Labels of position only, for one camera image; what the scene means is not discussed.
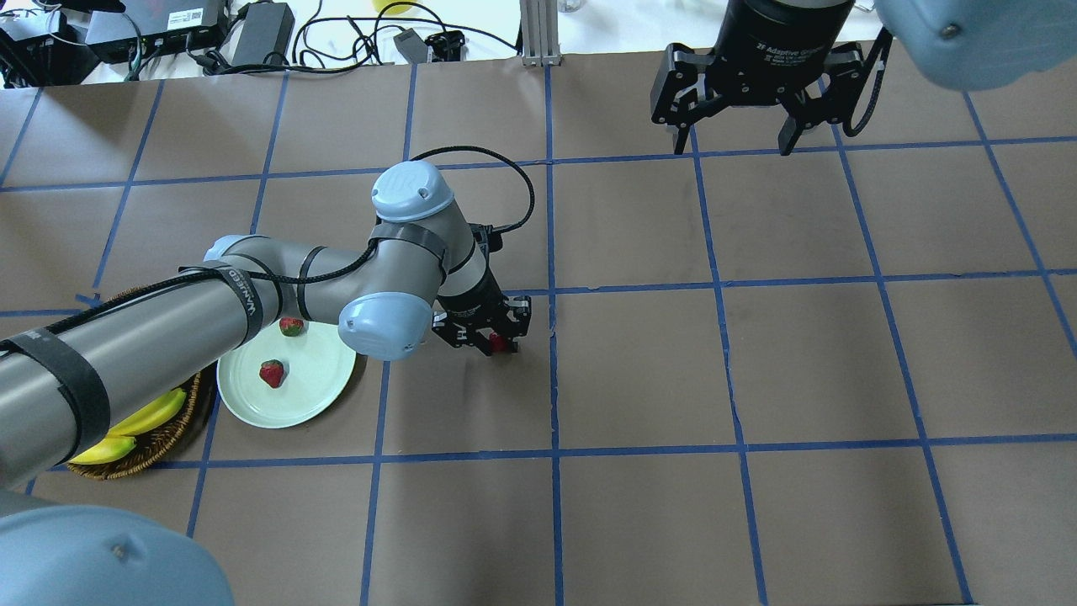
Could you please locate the yellow banana bunch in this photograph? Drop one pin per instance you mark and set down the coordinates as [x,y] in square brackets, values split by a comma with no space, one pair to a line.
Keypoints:
[121,440]

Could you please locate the aluminium frame post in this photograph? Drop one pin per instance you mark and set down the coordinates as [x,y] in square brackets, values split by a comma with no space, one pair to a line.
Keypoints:
[539,33]

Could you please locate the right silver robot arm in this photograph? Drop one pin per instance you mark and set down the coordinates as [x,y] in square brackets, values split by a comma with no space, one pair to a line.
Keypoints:
[960,45]

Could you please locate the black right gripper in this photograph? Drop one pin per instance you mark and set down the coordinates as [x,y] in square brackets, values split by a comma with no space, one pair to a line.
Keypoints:
[778,38]

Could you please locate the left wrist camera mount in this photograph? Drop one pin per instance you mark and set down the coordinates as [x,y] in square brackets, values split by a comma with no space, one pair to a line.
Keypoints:
[488,239]

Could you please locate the black power adapter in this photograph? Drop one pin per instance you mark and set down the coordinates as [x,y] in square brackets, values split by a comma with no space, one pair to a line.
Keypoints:
[265,31]

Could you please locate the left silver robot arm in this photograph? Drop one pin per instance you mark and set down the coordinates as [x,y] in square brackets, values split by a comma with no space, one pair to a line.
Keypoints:
[425,269]

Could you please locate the wicker fruit basket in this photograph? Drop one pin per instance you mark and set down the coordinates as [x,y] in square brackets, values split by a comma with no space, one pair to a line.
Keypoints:
[167,440]

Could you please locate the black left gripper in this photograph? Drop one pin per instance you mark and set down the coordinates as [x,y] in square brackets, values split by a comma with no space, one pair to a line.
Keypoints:
[474,300]

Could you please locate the light green plate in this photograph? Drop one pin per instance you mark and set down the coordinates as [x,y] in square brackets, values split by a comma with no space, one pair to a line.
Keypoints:
[318,367]

